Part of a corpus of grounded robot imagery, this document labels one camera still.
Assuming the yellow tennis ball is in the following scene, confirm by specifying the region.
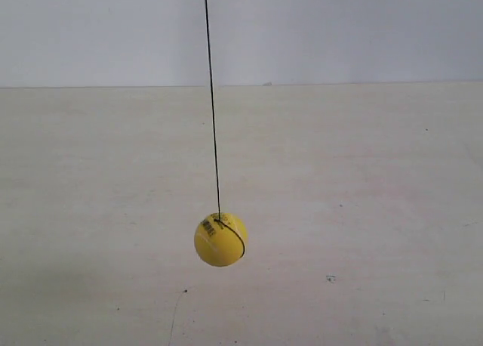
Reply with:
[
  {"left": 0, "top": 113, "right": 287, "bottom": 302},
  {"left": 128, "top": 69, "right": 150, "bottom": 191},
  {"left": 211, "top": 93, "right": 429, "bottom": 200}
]
[{"left": 194, "top": 212, "right": 248, "bottom": 267}]

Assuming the thin black hanging string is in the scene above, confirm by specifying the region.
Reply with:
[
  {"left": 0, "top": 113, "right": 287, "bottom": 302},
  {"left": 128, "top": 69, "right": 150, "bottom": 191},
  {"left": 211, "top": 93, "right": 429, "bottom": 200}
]
[{"left": 203, "top": 0, "right": 246, "bottom": 256}]

